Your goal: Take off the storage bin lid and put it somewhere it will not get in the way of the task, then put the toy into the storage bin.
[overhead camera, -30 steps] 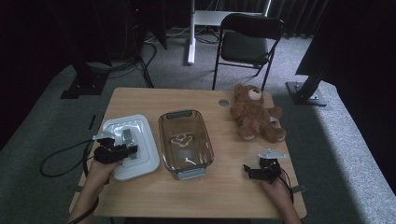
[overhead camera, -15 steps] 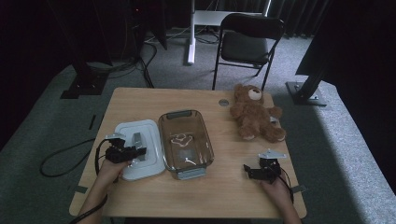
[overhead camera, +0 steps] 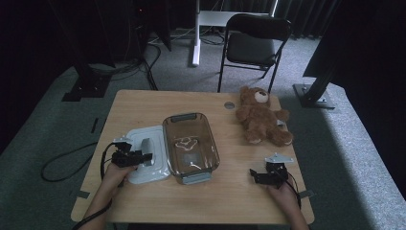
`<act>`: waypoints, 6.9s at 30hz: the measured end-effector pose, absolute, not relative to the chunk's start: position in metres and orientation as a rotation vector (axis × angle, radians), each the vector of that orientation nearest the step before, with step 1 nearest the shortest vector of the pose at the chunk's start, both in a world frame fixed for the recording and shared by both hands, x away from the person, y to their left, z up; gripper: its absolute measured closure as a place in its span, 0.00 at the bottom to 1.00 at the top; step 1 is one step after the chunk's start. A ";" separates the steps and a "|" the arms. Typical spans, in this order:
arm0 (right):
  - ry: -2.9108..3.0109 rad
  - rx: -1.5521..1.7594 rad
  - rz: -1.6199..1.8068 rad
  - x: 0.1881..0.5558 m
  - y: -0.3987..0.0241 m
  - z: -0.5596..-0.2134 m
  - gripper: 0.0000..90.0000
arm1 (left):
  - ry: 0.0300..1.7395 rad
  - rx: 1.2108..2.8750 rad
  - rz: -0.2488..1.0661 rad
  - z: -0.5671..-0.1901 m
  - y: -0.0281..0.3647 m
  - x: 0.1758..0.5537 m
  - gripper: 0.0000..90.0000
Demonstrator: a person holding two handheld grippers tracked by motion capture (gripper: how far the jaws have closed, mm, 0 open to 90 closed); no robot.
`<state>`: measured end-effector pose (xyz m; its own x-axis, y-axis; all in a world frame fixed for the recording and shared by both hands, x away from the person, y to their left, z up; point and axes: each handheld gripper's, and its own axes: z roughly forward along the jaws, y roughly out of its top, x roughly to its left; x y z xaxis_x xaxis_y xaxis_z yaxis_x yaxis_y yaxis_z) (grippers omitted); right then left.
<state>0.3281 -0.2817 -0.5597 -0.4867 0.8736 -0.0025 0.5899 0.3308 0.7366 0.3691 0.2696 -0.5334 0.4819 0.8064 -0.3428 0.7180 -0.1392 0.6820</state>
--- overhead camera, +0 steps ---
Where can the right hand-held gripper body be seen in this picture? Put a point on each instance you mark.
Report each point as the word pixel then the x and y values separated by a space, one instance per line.
pixel 275 174

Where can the brown teddy bear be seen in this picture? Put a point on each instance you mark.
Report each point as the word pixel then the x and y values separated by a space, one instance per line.
pixel 261 121

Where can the black folding chair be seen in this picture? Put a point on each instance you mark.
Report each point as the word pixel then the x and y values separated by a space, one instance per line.
pixel 252 48

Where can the black metal stand dark base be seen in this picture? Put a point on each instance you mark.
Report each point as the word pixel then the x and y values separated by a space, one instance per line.
pixel 87 86

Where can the person's right hand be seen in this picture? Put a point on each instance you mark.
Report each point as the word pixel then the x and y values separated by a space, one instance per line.
pixel 284 196

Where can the white container lid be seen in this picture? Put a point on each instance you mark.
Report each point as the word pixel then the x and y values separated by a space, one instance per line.
pixel 143 169

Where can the black tape strip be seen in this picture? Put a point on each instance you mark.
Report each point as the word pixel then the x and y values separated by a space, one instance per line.
pixel 94 125

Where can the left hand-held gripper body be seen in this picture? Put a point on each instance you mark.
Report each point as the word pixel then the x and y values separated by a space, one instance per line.
pixel 123 156

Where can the grey round table grommet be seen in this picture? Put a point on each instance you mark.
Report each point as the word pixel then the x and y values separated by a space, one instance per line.
pixel 229 105

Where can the person's left hand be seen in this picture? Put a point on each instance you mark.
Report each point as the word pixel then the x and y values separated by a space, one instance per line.
pixel 116 177

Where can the white desk frame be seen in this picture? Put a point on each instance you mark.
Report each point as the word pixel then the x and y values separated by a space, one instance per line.
pixel 204 19

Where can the grey tape piece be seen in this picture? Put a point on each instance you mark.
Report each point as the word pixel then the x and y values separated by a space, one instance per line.
pixel 306 194
pixel 83 194

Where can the black metal stand grey base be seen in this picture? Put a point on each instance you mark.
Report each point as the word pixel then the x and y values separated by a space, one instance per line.
pixel 314 96

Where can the clear brown storage box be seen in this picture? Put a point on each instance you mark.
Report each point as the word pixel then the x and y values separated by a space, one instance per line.
pixel 191 150

